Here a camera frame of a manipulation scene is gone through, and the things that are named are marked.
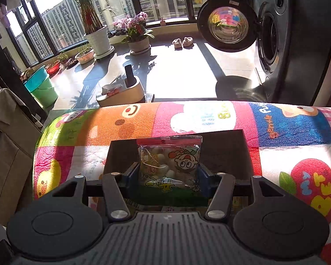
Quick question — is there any red flower pot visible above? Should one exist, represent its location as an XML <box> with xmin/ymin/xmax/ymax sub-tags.
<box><xmin>45</xmin><ymin>60</ymin><xmax>61</xmax><ymax>75</ymax></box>

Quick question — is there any colourful cartoon printed mat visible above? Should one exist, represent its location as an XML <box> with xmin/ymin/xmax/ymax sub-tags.
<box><xmin>33</xmin><ymin>101</ymin><xmax>331</xmax><ymax>245</ymax></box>

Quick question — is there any grey storage box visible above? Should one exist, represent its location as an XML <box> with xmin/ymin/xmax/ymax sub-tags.
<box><xmin>103</xmin><ymin>129</ymin><xmax>256</xmax><ymax>208</ymax></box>

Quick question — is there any round washing machine door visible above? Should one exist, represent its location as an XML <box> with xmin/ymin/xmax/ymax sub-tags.
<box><xmin>197</xmin><ymin>0</ymin><xmax>261</xmax><ymax>52</ymax></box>

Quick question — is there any blue bucket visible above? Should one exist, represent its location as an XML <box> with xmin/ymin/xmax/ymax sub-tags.
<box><xmin>23</xmin><ymin>66</ymin><xmax>51</xmax><ymax>93</ymax></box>

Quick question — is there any grey washing machine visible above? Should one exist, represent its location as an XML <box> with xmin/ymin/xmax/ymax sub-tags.
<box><xmin>253</xmin><ymin>1</ymin><xmax>331</xmax><ymax>107</ymax></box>

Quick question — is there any tall palm in white pot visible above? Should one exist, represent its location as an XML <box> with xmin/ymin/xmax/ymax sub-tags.
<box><xmin>51</xmin><ymin>0</ymin><xmax>118</xmax><ymax>60</ymax></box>

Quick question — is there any green bucket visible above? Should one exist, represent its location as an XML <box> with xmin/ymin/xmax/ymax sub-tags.
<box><xmin>30</xmin><ymin>77</ymin><xmax>58</xmax><ymax>108</ymax></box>

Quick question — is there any brown cardboard box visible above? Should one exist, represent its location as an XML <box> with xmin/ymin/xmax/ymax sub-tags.
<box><xmin>0</xmin><ymin>88</ymin><xmax>43</xmax><ymax>227</ymax></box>

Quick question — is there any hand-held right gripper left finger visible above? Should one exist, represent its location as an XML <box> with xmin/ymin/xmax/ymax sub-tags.
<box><xmin>52</xmin><ymin>162</ymin><xmax>140</xmax><ymax>222</ymax></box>

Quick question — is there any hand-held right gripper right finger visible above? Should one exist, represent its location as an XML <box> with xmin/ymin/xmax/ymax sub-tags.
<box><xmin>197</xmin><ymin>163</ymin><xmax>288</xmax><ymax>222</ymax></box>

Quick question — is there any beige floor cleaner dock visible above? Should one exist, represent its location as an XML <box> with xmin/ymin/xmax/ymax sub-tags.
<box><xmin>96</xmin><ymin>64</ymin><xmax>147</xmax><ymax>108</ymax></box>

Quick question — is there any small green potted plant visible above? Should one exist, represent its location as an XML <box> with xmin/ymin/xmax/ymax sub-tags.
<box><xmin>56</xmin><ymin>51</ymin><xmax>70</xmax><ymax>66</ymax></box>

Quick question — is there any clear cartoon candy packet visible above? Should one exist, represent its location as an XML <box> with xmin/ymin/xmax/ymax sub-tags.
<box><xmin>136</xmin><ymin>135</ymin><xmax>203</xmax><ymax>200</ymax></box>

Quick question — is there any pink flowering potted plant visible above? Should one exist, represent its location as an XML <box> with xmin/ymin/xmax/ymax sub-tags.
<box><xmin>112</xmin><ymin>11</ymin><xmax>155</xmax><ymax>55</ymax></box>

